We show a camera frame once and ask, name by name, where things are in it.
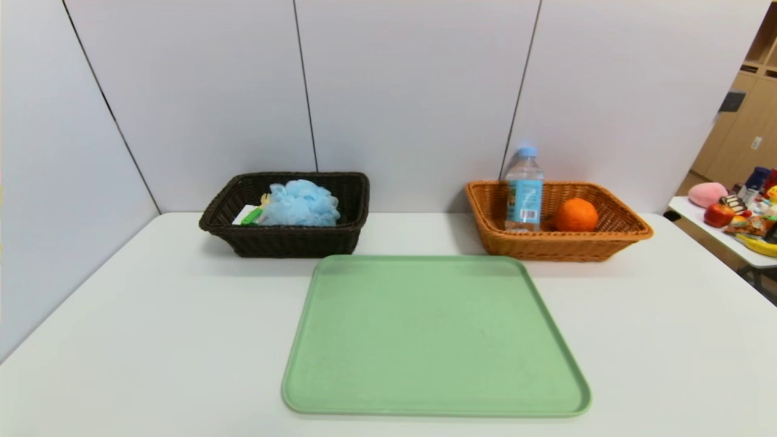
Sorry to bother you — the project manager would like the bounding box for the light blue bath loofah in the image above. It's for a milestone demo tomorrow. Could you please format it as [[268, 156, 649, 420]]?
[[260, 180, 341, 227]]

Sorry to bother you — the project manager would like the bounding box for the yellow spork with green handle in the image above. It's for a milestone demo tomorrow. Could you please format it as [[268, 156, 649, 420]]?
[[241, 193, 271, 226]]

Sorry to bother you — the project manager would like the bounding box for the clear water bottle blue label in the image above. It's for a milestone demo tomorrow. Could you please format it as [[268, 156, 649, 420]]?
[[505, 146, 545, 232]]

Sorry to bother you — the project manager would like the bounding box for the orange fruit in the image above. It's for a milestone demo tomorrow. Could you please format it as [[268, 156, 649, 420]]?
[[554, 198, 599, 232]]

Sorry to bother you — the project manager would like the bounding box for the dark brown wicker basket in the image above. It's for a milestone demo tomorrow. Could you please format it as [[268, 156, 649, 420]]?
[[198, 172, 371, 259]]

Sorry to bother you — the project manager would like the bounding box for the orange wicker basket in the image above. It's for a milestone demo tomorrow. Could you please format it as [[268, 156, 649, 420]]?
[[466, 180, 654, 262]]

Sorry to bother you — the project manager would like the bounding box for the light green plastic tray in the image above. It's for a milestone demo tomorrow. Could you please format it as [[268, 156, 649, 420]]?
[[281, 255, 592, 418]]

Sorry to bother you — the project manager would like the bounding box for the pink peach toy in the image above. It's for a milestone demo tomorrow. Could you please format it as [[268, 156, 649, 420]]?
[[688, 182, 728, 208]]

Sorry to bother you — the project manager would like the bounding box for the white side table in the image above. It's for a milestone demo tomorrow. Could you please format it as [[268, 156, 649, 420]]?
[[671, 194, 777, 286]]

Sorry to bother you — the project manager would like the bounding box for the red apple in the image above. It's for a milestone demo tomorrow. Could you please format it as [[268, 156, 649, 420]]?
[[704, 203, 736, 228]]

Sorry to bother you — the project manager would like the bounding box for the light wooden cabinet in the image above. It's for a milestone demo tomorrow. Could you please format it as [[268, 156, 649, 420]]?
[[692, 0, 777, 190]]

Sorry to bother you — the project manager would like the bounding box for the orange snack packet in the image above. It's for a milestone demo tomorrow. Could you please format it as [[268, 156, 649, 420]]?
[[725, 215, 776, 237]]

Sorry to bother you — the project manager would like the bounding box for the yellow banana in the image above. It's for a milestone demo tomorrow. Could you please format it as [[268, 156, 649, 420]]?
[[736, 234, 777, 258]]

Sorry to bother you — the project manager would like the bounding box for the blue and white can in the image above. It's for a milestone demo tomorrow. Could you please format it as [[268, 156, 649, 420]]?
[[744, 167, 772, 192]]

